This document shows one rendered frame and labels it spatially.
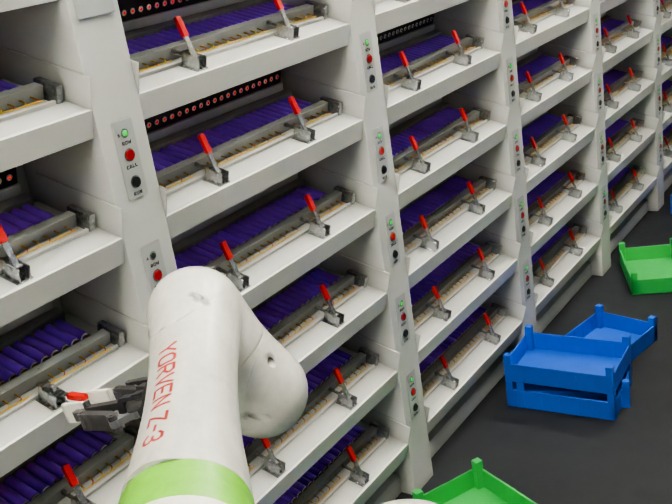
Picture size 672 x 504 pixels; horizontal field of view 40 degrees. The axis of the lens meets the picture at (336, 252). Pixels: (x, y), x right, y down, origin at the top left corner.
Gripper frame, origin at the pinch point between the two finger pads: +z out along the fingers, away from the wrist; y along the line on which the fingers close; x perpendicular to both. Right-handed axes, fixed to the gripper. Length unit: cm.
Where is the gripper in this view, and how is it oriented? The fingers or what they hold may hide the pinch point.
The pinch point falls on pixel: (89, 405)
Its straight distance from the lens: 136.4
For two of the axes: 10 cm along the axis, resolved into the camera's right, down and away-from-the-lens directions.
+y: 5.5, -3.7, 7.5
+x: -3.5, -9.2, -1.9
